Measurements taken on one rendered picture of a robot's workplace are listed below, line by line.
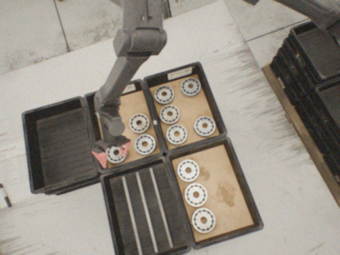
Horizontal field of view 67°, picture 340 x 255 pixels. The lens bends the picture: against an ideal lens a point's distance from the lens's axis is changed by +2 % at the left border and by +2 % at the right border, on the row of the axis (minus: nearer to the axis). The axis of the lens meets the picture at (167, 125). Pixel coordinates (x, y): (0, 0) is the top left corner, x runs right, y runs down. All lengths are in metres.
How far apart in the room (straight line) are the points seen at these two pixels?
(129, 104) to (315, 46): 1.33
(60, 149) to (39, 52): 1.58
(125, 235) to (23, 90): 1.04
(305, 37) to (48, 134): 1.73
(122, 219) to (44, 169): 0.45
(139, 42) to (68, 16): 2.37
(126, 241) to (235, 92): 0.95
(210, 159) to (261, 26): 1.72
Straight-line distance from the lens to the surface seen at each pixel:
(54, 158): 1.38
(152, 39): 0.59
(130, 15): 0.57
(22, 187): 1.58
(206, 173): 1.22
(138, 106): 1.32
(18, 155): 1.63
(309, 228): 1.46
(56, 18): 2.97
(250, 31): 2.64
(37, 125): 1.47
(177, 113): 1.26
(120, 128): 0.88
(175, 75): 1.31
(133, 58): 0.62
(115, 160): 1.24
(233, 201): 1.23
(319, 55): 2.04
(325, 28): 1.04
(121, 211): 1.24
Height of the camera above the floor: 2.04
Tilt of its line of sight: 72 degrees down
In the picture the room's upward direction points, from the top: 12 degrees counter-clockwise
